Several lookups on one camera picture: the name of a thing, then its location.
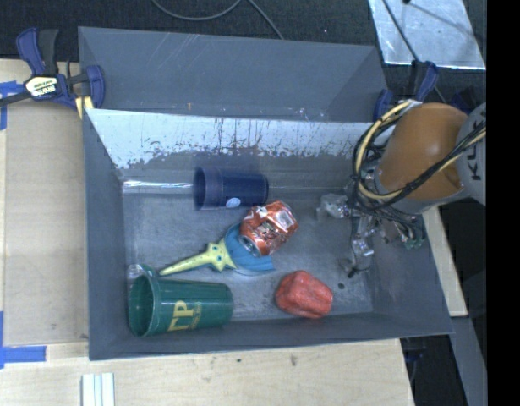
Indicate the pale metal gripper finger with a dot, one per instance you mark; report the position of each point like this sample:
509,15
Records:
348,264
362,253

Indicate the clear plastic lump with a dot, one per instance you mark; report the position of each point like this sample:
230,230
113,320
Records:
332,205

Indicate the red toy pepper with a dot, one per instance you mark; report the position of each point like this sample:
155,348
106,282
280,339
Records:
304,296

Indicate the crushed orange can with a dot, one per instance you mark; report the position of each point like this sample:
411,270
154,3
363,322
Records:
270,226

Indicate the dark blue cup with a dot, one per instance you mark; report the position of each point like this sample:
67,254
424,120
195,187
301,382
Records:
238,188

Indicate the green plastic cup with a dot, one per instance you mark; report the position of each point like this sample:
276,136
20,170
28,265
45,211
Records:
187,307

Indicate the grey metal bin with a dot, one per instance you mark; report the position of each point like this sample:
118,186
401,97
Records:
179,78

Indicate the pale wood board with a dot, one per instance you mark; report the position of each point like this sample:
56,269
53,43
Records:
44,226

